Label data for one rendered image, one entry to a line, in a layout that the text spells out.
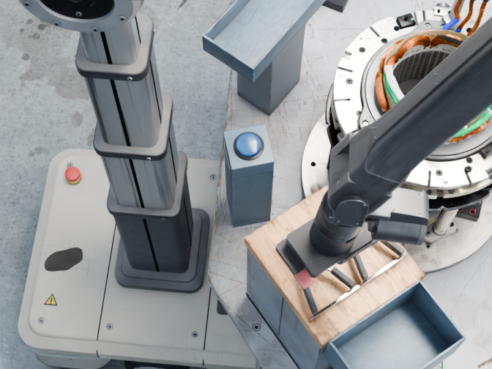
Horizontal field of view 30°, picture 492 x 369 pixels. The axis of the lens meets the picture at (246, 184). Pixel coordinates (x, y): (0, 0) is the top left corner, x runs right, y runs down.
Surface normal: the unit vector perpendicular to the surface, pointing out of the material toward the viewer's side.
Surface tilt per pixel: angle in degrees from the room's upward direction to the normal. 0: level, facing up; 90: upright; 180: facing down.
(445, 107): 80
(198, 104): 0
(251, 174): 90
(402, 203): 12
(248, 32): 0
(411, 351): 0
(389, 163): 71
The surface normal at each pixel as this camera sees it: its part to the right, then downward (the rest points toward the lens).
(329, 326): 0.00, -0.41
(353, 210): -0.09, 0.84
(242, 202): 0.20, 0.89
